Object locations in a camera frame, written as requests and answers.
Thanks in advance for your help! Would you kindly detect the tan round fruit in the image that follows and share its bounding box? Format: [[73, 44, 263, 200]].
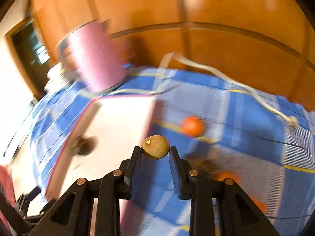
[[141, 135, 170, 160]]

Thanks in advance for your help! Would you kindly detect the orange carrot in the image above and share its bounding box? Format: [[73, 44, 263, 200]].
[[251, 197, 266, 213]]

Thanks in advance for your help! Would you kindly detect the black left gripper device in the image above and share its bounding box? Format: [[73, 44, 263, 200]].
[[14, 186, 57, 226]]

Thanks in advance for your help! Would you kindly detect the dark brown fruit on cloth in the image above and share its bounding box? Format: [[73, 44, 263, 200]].
[[185, 154, 217, 175]]

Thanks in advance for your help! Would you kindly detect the red cushioned chair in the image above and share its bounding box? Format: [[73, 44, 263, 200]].
[[0, 165, 17, 235]]

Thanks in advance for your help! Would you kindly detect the dark brown fruit in tray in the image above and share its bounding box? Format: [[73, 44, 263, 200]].
[[70, 136, 97, 156]]

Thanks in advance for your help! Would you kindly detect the blue plaid tablecloth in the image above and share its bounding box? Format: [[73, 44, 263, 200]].
[[10, 69, 314, 235]]

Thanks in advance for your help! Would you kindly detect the white pink-rimmed tray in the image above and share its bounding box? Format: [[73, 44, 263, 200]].
[[45, 95, 157, 235]]

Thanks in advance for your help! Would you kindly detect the orange on tablecloth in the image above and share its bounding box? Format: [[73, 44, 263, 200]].
[[181, 116, 206, 137]]

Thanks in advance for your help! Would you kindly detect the pink electric kettle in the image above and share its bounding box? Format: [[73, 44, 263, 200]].
[[56, 19, 127, 93]]

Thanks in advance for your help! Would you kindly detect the white power cord with plug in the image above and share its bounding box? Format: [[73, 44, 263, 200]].
[[81, 52, 299, 130]]

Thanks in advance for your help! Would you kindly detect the wooden door frame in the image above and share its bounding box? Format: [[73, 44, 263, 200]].
[[4, 17, 55, 100]]

